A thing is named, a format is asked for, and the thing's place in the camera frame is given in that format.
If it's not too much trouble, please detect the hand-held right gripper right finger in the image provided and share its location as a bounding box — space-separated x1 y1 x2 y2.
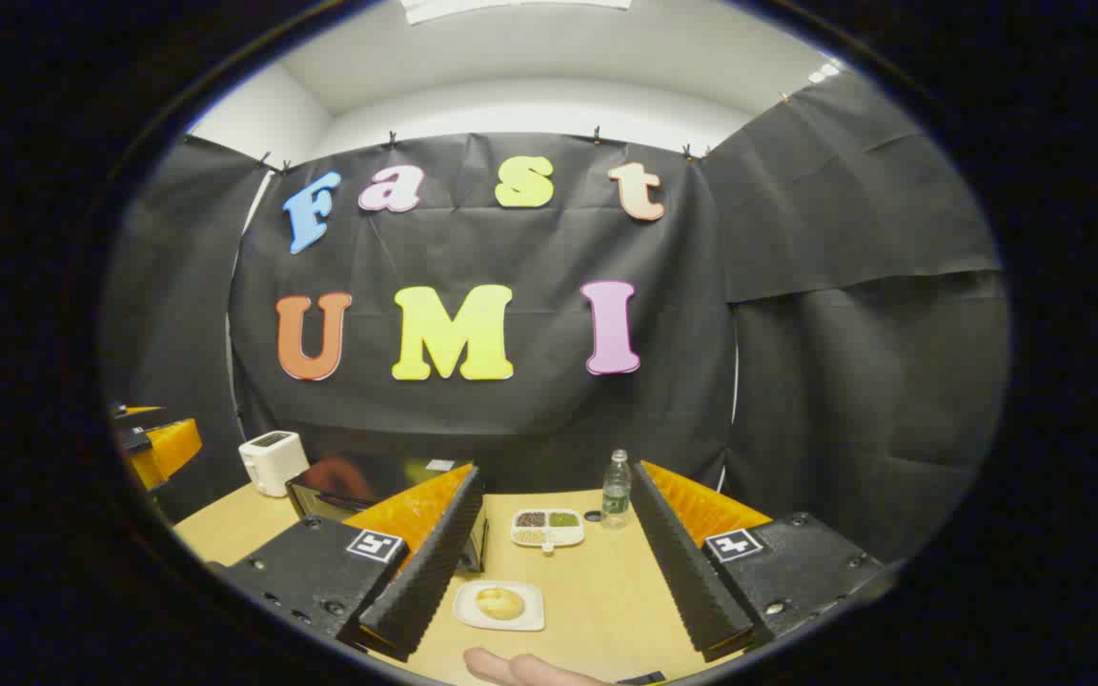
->
629 460 885 664

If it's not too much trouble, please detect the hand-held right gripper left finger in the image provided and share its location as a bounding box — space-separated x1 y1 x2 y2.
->
215 464 486 663

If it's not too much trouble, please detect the golden bread bun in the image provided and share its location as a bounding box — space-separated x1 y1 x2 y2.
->
475 587 526 621

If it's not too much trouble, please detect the black electric oven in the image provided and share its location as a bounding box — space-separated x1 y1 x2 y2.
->
285 453 489 575

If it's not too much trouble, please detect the white square plate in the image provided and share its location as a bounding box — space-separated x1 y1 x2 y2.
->
453 580 546 633

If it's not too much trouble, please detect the white toaster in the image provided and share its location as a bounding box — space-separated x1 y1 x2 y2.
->
238 430 311 498

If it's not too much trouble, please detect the clear plastic water bottle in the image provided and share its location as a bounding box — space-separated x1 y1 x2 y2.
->
601 449 633 530

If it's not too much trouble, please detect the white divided snack dish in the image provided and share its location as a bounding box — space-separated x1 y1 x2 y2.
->
511 509 586 555

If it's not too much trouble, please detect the black backdrop cloth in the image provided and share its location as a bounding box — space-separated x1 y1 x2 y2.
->
101 71 1012 563

